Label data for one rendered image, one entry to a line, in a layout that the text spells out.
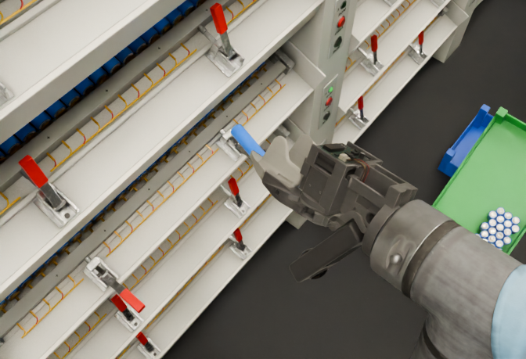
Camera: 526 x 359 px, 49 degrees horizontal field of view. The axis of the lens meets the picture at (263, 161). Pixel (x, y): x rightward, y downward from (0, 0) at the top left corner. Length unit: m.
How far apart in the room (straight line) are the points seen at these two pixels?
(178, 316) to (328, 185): 0.63
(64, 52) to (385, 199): 0.34
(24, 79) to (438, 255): 0.39
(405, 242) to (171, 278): 0.53
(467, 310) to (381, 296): 0.84
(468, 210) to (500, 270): 0.94
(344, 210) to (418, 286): 0.12
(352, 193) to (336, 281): 0.76
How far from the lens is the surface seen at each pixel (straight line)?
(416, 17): 1.39
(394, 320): 1.38
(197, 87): 0.71
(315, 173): 0.65
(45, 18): 0.53
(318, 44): 0.90
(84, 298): 0.82
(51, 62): 0.51
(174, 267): 1.02
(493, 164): 1.52
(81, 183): 0.66
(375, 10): 1.10
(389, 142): 1.59
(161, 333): 1.19
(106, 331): 1.00
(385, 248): 0.59
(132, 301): 0.78
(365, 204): 0.63
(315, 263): 0.68
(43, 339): 0.82
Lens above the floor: 1.29
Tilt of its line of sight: 58 degrees down
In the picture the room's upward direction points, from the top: straight up
